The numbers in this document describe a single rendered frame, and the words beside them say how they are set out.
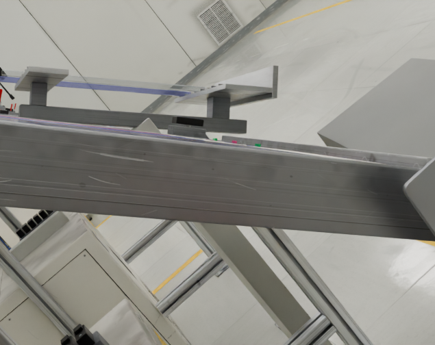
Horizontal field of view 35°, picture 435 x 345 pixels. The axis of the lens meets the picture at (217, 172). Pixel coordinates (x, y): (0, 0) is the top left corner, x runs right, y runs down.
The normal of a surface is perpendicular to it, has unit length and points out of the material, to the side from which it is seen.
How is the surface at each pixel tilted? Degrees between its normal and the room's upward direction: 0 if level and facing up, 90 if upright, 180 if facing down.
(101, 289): 90
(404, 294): 0
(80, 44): 90
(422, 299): 0
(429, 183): 90
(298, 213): 90
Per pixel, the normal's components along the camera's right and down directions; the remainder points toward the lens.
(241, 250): 0.35, 0.01
